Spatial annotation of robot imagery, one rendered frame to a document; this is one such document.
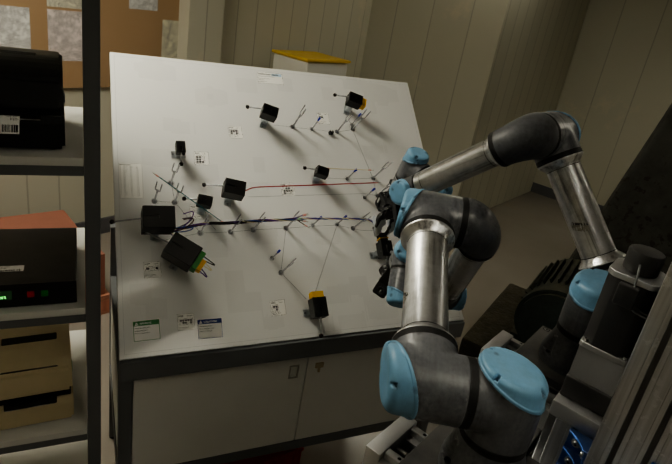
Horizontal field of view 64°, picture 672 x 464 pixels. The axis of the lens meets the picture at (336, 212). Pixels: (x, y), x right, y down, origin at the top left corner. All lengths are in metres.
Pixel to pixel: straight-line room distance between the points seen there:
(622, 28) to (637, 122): 1.03
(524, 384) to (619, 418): 0.21
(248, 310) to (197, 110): 0.72
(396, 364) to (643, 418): 0.41
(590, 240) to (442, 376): 0.70
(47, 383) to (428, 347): 1.16
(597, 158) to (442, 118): 2.34
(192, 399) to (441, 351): 1.08
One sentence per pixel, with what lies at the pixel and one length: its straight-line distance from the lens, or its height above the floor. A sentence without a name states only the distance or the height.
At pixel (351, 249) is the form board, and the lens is 1.92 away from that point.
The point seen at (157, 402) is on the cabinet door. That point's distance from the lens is 1.83.
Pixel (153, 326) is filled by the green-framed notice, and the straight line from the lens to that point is 1.68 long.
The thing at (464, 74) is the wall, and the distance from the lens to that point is 5.21.
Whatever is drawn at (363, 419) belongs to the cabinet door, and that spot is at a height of 0.44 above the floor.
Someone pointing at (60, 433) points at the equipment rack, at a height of 0.66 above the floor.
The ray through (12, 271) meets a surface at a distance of 1.59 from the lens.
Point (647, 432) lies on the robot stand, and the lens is 1.07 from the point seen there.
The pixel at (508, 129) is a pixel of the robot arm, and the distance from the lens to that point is 1.40.
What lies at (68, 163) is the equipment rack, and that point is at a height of 1.45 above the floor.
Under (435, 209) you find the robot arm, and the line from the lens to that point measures 1.17.
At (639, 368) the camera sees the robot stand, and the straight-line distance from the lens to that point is 1.03.
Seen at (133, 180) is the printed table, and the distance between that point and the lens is 1.82.
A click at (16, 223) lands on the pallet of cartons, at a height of 0.38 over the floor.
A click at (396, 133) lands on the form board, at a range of 2.23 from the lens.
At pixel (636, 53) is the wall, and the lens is 6.90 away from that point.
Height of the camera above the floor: 1.89
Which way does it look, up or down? 22 degrees down
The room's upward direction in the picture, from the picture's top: 10 degrees clockwise
